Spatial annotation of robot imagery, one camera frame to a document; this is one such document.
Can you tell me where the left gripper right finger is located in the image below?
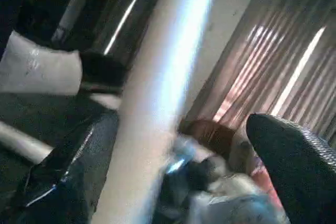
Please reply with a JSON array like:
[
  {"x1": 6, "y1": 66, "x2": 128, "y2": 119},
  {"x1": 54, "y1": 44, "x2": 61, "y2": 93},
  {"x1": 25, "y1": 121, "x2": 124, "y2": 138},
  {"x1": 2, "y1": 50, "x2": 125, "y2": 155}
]
[{"x1": 246, "y1": 113, "x2": 336, "y2": 224}]

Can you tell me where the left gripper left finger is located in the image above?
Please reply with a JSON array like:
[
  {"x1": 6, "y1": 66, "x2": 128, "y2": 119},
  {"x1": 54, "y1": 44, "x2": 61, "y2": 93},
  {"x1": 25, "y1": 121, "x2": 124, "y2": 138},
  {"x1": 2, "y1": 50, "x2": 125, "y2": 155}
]
[{"x1": 0, "y1": 111, "x2": 120, "y2": 224}]

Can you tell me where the white plastic table leg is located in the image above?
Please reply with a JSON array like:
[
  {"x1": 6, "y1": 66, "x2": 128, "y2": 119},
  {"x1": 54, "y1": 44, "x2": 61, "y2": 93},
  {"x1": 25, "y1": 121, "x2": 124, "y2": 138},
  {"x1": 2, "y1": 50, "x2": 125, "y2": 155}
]
[
  {"x1": 0, "y1": 121, "x2": 54, "y2": 165},
  {"x1": 90, "y1": 0, "x2": 221, "y2": 224}
]

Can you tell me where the black work mat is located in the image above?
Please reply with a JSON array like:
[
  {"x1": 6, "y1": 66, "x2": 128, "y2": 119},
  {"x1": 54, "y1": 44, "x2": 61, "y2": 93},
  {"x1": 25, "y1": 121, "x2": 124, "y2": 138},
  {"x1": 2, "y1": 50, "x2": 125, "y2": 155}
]
[{"x1": 0, "y1": 92, "x2": 124, "y2": 224}]

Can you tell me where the flat white sheet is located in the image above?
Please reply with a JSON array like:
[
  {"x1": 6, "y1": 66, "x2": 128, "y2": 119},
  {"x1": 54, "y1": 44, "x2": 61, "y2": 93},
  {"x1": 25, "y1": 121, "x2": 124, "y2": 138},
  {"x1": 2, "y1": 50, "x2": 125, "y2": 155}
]
[{"x1": 88, "y1": 93, "x2": 124, "y2": 111}]

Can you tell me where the black glossy box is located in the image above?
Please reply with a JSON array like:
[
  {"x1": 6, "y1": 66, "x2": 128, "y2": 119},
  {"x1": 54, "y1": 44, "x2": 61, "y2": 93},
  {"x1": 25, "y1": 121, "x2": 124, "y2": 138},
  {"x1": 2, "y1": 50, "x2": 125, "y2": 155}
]
[{"x1": 79, "y1": 50, "x2": 130, "y2": 92}]

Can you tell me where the white padded sheet with fitting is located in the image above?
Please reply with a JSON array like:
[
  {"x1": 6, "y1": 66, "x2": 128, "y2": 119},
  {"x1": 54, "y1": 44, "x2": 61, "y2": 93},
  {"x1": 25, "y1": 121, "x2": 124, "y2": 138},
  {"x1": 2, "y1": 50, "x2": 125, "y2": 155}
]
[{"x1": 0, "y1": 30, "x2": 83, "y2": 97}]

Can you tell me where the pleated window curtain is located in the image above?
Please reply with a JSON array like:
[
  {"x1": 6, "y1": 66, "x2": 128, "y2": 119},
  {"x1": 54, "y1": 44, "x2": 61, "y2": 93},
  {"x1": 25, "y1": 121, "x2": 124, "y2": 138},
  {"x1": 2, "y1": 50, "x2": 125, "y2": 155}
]
[{"x1": 181, "y1": 0, "x2": 336, "y2": 148}]

